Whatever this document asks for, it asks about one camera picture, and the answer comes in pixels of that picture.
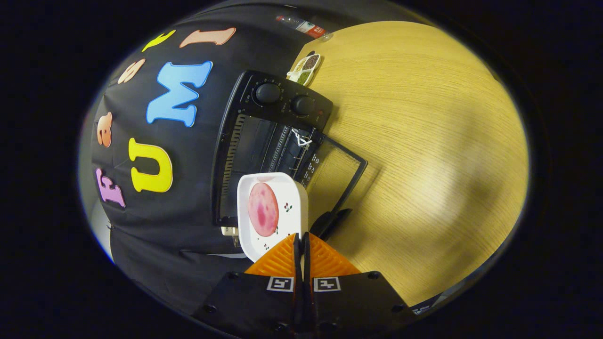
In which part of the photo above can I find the black backdrop cloth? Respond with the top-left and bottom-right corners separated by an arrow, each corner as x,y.
78,0 -> 424,316

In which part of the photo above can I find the clear plastic water bottle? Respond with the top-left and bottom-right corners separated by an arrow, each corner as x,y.
276,15 -> 334,42

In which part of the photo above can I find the white square food tray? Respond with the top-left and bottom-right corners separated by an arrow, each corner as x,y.
236,172 -> 309,263

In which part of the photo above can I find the pink round meat slice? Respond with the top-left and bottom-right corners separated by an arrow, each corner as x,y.
247,182 -> 279,237

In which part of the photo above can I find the white divided bean dish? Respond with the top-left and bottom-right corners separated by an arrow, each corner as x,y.
286,53 -> 322,87

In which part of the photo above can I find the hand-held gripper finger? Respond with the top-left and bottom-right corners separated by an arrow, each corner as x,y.
301,231 -> 417,336
191,232 -> 304,337

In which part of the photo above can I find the black toaster oven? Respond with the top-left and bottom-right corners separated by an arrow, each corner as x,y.
211,70 -> 368,241

